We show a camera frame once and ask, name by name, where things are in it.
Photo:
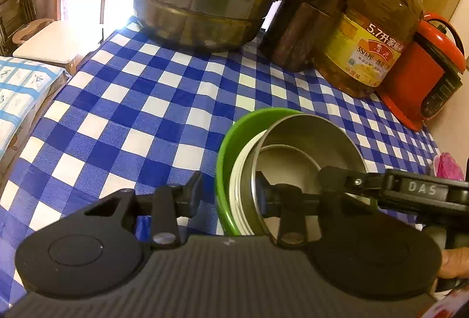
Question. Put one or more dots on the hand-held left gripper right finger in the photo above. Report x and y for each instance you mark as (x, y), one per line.
(260, 186)

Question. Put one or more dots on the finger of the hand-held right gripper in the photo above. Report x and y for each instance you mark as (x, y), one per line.
(340, 179)

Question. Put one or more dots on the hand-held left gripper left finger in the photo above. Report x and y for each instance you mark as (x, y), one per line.
(196, 193)

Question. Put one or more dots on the white bowl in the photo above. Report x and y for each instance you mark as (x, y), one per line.
(240, 175)

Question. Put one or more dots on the green plastic bowl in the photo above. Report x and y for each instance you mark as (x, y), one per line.
(223, 171)

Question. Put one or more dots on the pink transparent plastic plate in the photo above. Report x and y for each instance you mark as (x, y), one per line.
(449, 166)

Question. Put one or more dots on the stainless steel bowl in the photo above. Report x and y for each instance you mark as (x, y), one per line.
(311, 135)

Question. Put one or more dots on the person's right hand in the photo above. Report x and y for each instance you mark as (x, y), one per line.
(456, 265)

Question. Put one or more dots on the blue white checkered tablecloth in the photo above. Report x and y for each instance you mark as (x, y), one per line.
(146, 102)

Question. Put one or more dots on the red electric pressure cooker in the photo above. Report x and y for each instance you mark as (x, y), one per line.
(414, 83)

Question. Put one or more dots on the dark brown jar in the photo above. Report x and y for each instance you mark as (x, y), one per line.
(300, 39)

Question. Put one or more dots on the yellow-capped cooking oil bottle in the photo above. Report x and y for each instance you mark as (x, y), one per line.
(384, 10)

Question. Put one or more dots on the blue patterned white bag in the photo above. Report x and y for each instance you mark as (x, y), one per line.
(25, 91)

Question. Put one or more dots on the white wooden chair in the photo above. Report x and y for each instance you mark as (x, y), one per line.
(47, 43)

